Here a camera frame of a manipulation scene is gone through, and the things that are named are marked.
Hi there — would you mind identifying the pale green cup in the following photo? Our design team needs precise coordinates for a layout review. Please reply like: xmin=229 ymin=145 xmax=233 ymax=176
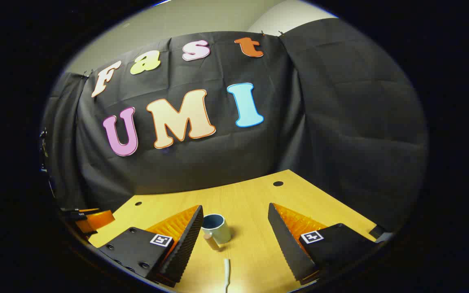
xmin=201 ymin=214 xmax=232 ymax=251

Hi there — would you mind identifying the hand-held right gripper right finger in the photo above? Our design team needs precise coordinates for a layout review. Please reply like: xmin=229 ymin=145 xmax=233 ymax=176
xmin=268 ymin=203 xmax=381 ymax=285

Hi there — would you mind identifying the dark metal stand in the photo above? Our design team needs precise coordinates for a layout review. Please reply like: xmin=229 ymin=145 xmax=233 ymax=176
xmin=40 ymin=128 xmax=57 ymax=198

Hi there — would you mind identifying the wooden desktop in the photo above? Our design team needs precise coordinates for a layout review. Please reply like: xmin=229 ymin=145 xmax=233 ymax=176
xmin=88 ymin=169 xmax=377 ymax=293

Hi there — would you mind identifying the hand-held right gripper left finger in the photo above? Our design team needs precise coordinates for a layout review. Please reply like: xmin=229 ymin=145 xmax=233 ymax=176
xmin=96 ymin=205 xmax=204 ymax=288

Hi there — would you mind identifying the white toothbrush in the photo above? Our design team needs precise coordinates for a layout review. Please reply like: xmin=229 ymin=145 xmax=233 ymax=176
xmin=223 ymin=258 xmax=231 ymax=293

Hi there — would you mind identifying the black backdrop cloth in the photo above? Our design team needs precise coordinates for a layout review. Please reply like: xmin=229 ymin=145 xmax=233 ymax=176
xmin=41 ymin=18 xmax=428 ymax=232

